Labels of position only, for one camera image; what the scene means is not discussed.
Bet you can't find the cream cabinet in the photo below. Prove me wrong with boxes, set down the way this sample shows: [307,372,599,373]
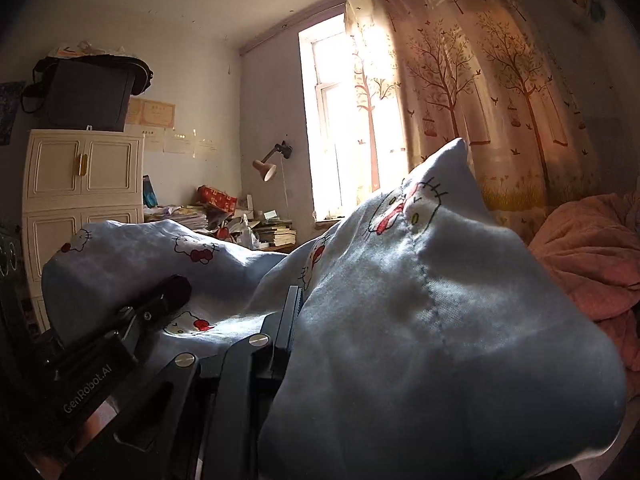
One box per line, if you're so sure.
[21,129,146,335]

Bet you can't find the yellowish wall certificate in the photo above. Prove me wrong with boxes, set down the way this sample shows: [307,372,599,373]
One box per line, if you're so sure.
[125,98,150,126]
[149,100,176,127]

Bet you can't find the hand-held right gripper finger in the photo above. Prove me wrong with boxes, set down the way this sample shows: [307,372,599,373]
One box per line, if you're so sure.
[65,285,305,480]

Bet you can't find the pink wall lamp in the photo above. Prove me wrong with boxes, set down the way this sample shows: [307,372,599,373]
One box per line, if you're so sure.
[251,141,294,183]

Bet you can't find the white plastic bag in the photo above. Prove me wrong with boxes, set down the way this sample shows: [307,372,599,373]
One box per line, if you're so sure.
[229,214,262,250]

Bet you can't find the light blue cat-print pants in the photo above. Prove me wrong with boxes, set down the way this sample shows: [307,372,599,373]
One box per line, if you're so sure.
[41,137,628,480]

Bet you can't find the black bag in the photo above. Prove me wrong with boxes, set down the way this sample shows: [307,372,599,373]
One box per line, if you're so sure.
[22,54,155,114]

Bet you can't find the stack of books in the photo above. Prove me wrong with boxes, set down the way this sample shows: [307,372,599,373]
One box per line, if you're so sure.
[252,217,297,249]

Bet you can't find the tree-print curtain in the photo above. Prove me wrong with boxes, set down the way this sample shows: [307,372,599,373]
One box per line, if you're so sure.
[344,0,617,232]

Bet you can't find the grey storage box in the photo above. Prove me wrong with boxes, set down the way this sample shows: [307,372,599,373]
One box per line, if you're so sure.
[45,62,139,133]

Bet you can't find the dark wall poster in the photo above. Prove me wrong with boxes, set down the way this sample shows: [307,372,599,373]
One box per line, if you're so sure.
[0,81,26,146]

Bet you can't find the window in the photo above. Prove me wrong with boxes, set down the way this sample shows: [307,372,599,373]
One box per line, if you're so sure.
[298,12,409,222]

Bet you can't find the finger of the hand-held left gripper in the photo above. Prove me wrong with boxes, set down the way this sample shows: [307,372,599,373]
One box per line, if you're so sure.
[107,274,194,342]

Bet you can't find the red box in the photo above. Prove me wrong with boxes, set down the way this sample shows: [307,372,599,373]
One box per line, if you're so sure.
[197,185,238,214]

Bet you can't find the pink plaid quilt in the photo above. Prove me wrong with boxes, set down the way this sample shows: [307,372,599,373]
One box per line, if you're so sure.
[527,192,640,392]

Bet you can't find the pile of papers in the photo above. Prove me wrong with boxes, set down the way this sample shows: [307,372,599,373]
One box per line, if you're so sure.
[144,204,209,234]

